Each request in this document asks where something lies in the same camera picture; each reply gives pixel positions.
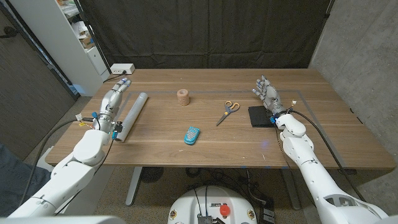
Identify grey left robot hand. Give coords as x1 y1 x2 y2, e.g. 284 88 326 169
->
91 78 132 140

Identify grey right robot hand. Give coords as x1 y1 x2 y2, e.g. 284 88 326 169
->
252 74 289 118

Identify clear plastic wrap roll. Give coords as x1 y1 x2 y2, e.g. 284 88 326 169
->
114 91 149 144

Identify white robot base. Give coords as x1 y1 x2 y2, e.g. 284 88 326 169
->
167 185 258 224

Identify black square block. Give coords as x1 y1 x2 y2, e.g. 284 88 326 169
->
248 105 277 128

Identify white power strip box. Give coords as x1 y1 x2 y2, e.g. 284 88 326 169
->
110 63 136 75

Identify cardboard box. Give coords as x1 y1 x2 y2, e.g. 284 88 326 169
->
79 34 96 49

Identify black round floor fan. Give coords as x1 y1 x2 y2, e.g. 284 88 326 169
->
139 167 165 184

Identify black backdrop stand pole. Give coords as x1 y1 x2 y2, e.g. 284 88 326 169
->
73 0 112 75

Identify white shelf cabinet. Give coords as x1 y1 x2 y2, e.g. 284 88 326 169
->
9 0 111 97

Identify black backdrop curtain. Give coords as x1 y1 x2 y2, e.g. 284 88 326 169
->
79 0 332 70

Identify black floor power strip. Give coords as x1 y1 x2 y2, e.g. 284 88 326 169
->
259 207 276 224

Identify person's leg in jeans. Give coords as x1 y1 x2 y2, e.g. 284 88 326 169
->
0 142 52 217

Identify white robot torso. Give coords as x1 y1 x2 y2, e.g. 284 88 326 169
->
0 215 127 224

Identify black power cord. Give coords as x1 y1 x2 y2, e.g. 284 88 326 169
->
103 70 127 83

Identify orange handled scissors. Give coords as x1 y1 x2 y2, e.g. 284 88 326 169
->
216 100 241 127

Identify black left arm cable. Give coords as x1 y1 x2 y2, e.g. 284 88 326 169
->
17 117 96 208

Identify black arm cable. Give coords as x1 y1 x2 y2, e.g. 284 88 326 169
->
290 109 368 203
17 117 96 208

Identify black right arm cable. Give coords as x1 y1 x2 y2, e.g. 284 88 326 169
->
290 109 368 203

